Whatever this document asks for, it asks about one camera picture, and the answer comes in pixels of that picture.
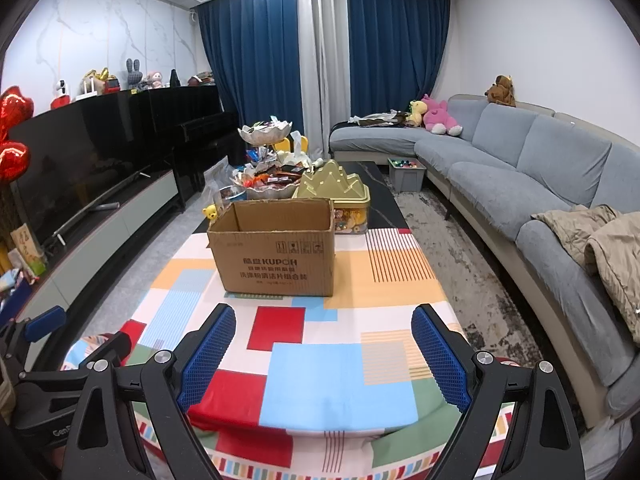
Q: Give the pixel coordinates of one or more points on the grey storage bin with toys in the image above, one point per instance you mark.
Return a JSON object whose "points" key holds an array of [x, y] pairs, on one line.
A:
{"points": [[406, 175]]}

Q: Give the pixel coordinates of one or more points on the tan printed box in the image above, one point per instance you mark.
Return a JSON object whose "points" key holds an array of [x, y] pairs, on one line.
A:
{"points": [[26, 242]]}

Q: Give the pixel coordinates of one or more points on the pile of clothes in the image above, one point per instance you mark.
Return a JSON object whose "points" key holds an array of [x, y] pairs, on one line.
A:
{"points": [[380, 117]]}

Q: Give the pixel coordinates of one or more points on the small heap of wrapped candies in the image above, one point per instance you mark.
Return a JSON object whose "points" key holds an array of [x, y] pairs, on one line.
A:
{"points": [[265, 125]]}

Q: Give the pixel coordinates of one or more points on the scattered foil snack packets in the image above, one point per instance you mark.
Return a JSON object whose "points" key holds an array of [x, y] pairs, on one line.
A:
{"points": [[277, 157]]}

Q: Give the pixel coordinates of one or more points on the blue curtain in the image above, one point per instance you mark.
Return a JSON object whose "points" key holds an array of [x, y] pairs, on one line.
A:
{"points": [[250, 75], [395, 50]]}

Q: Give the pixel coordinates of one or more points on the green printed box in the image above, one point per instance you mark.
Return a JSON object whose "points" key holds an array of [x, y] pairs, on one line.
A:
{"points": [[34, 266]]}

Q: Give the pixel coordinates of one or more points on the yellow bear toy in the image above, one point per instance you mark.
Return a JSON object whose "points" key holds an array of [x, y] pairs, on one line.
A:
{"points": [[212, 212]]}

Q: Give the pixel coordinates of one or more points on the pink plush toy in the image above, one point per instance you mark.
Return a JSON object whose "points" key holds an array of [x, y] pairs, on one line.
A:
{"points": [[440, 115]]}

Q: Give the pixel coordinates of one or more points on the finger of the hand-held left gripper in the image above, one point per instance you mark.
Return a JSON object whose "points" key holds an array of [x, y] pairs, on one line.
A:
{"points": [[47, 321], [112, 347]]}

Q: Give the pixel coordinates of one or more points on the colourful patchwork tablecloth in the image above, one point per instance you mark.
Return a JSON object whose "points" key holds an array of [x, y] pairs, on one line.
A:
{"points": [[310, 375]]}

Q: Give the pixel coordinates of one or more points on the white basket with gold bow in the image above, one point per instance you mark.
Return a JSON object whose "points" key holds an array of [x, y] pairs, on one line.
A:
{"points": [[97, 84]]}

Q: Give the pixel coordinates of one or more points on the black metronome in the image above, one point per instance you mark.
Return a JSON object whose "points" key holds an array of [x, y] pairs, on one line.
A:
{"points": [[175, 80]]}

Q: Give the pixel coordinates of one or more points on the red foil heart balloon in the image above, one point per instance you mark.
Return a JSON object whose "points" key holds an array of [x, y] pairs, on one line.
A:
{"points": [[15, 112], [12, 160]]}

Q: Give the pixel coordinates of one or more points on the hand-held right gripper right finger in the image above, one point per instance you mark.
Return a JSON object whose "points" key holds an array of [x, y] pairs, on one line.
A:
{"points": [[442, 355]]}

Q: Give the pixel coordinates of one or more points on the white security camera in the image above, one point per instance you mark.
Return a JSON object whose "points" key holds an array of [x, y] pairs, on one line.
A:
{"points": [[62, 89]]}

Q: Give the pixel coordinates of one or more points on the clear snack jar blue label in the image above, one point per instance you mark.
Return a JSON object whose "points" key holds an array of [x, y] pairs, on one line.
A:
{"points": [[230, 197]]}

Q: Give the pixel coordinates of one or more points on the gold mountain lid tin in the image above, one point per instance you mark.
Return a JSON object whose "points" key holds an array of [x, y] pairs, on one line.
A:
{"points": [[330, 190]]}

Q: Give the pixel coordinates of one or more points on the large black television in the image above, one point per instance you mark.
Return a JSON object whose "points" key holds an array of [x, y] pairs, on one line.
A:
{"points": [[75, 160]]}

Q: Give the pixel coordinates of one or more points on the brown bag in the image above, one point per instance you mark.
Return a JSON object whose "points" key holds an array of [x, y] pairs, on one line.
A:
{"points": [[201, 79]]}

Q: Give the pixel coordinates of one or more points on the white sheer curtain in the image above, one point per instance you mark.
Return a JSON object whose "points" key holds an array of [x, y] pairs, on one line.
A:
{"points": [[322, 60]]}

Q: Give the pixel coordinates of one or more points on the grey bunny plush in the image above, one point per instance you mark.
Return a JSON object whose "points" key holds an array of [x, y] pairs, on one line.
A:
{"points": [[133, 76]]}

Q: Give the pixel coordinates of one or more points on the white tiered snack bowl stand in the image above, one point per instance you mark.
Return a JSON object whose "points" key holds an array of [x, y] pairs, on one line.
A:
{"points": [[267, 191]]}

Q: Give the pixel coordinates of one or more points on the pile of assorted wrapped snacks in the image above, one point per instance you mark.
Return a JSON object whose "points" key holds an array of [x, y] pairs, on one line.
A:
{"points": [[270, 177]]}

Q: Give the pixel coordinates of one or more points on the grey remote control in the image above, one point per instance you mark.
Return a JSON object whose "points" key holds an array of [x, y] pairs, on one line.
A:
{"points": [[107, 207]]}

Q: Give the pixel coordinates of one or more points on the pink doll plush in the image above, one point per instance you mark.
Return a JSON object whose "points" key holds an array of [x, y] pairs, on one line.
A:
{"points": [[154, 80]]}

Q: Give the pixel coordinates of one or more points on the yellow plush toy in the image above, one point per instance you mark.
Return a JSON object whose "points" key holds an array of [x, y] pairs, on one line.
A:
{"points": [[416, 112]]}

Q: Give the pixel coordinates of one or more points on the blue bag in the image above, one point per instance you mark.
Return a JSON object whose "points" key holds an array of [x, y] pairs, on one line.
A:
{"points": [[17, 295]]}

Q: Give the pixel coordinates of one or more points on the brown cardboard box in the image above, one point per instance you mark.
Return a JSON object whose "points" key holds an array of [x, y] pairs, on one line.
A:
{"points": [[270, 265]]}

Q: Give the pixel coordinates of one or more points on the black upright piano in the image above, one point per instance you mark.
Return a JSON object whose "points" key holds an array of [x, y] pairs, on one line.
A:
{"points": [[190, 130]]}

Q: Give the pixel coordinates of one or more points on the grey sectional sofa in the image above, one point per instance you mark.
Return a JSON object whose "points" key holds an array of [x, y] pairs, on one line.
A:
{"points": [[500, 170]]}

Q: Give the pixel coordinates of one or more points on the grey and black TV cabinet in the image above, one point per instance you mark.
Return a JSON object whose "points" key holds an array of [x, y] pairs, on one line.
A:
{"points": [[125, 210]]}

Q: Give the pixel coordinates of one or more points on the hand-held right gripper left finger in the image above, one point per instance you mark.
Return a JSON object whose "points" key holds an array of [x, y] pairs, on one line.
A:
{"points": [[207, 355]]}

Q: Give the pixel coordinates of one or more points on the brown plush bear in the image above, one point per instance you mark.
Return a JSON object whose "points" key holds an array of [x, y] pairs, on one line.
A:
{"points": [[500, 91]]}

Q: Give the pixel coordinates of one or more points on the clear plastic bag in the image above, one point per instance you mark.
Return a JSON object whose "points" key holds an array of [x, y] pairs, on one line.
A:
{"points": [[217, 177]]}

